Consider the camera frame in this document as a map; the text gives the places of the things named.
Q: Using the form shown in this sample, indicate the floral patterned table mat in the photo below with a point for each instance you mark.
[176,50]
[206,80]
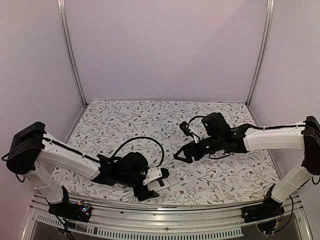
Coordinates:
[152,129]

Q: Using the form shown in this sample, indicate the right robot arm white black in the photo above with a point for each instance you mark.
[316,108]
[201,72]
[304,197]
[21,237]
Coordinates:
[302,136]

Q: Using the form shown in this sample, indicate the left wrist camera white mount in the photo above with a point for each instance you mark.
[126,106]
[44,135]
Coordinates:
[154,174]

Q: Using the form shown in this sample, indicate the white remote control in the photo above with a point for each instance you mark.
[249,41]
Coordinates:
[162,185]

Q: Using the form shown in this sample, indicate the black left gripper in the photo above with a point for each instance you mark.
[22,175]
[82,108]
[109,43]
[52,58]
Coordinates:
[145,194]

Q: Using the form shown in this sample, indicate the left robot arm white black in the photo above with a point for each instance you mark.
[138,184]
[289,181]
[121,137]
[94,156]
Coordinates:
[33,146]

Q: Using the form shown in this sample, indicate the right aluminium frame post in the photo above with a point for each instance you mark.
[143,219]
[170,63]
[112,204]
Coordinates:
[270,5]

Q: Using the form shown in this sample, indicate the aluminium frame post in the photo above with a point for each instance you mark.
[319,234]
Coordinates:
[61,7]
[270,5]

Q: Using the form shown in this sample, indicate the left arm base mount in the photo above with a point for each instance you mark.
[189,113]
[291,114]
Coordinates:
[80,211]

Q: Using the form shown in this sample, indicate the aluminium front rail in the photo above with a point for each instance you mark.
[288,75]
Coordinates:
[116,220]

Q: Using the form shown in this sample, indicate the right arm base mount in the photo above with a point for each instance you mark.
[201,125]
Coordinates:
[269,208]

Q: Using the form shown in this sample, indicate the left aluminium frame post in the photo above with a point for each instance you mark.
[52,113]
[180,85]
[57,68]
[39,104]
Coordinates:
[61,7]

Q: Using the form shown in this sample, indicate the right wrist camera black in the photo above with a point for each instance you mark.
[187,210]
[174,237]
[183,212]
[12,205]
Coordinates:
[189,131]

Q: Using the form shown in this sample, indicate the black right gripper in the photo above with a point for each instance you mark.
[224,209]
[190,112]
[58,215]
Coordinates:
[188,159]

